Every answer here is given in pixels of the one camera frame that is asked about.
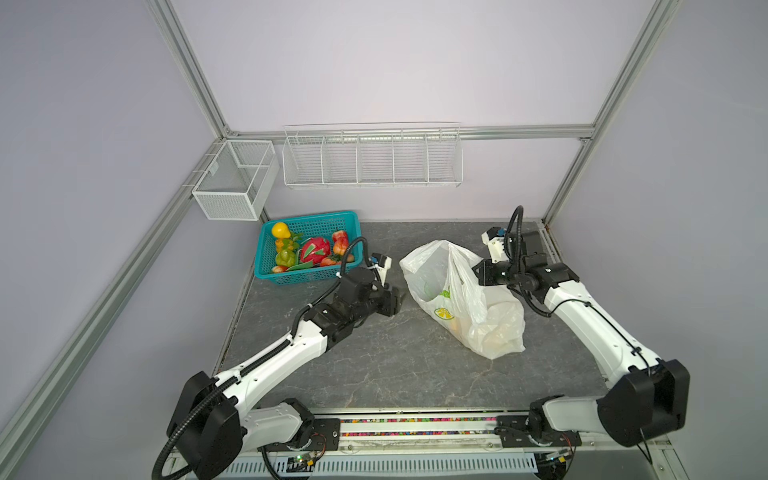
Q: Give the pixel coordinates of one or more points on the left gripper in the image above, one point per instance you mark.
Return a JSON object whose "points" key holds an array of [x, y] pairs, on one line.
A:
{"points": [[391, 300]]}

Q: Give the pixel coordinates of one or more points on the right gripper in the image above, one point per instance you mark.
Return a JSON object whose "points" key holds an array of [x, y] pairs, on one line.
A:
{"points": [[484, 274]]}

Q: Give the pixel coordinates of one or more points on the white plastic bag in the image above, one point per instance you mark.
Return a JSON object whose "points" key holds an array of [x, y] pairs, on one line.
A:
{"points": [[488, 320]]}

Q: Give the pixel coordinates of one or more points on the teal plastic basket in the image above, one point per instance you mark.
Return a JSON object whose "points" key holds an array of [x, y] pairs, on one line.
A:
{"points": [[308, 227]]}

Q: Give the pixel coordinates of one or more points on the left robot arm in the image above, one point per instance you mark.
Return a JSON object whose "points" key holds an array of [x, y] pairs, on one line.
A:
{"points": [[217, 417]]}

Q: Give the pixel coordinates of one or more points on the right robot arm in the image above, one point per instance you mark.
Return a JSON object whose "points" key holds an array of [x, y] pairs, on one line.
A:
{"points": [[646, 396]]}

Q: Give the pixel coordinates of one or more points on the red fake strawberry with stem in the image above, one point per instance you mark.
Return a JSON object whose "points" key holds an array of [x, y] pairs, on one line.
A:
{"points": [[329, 261]]}

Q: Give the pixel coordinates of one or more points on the fake rose apple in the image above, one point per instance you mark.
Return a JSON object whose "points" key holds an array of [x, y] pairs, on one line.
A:
{"points": [[340, 246]]}

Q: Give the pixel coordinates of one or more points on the red pink fake apple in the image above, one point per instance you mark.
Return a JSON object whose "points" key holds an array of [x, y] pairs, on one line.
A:
{"points": [[339, 235]]}

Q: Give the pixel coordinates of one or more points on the orange fake fruit with leaves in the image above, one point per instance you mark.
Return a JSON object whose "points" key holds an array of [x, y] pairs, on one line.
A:
{"points": [[283, 244]]}

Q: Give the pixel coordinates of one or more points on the yellow fake lemon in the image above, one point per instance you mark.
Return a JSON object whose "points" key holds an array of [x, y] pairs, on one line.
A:
{"points": [[280, 230]]}

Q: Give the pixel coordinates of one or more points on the white mesh box basket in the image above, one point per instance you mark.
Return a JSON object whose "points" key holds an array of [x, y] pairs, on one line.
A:
{"points": [[237, 181]]}

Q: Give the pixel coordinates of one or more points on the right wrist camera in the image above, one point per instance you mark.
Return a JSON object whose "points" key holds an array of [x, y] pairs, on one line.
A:
{"points": [[493, 239]]}

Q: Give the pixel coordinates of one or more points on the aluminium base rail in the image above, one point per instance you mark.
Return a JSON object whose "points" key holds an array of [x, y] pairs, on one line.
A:
{"points": [[402, 444]]}

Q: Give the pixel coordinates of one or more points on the white wire shelf basket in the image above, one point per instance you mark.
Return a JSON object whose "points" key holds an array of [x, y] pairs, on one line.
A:
{"points": [[388, 154]]}

